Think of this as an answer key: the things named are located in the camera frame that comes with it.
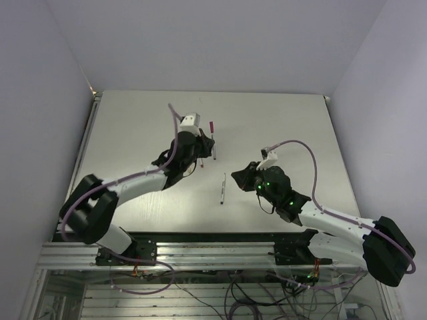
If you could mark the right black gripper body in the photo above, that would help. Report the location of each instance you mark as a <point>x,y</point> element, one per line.
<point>256,182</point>

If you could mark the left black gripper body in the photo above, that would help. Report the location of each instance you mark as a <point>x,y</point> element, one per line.
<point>201,150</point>

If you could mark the purple pen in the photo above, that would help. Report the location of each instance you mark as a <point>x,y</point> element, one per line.
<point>213,149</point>

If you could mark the blue pen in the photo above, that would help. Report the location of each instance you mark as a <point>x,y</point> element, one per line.
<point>223,190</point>

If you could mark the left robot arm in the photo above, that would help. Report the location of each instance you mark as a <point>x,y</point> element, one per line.
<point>90,208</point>

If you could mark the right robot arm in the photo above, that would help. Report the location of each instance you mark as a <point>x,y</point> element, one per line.
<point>376,246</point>

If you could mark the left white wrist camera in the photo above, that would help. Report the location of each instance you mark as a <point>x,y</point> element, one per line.
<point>190,123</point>

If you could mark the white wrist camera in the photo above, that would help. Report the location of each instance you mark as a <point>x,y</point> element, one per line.
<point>190,123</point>
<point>269,158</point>

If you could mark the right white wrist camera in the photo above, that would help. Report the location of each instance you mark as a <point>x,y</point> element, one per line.
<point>269,158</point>

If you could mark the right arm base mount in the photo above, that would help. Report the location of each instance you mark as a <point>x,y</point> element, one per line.
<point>293,248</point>

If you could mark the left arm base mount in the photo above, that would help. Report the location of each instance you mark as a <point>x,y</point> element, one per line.
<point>142,251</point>

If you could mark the aluminium frame rail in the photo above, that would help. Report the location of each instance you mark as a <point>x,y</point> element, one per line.
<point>180,256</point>

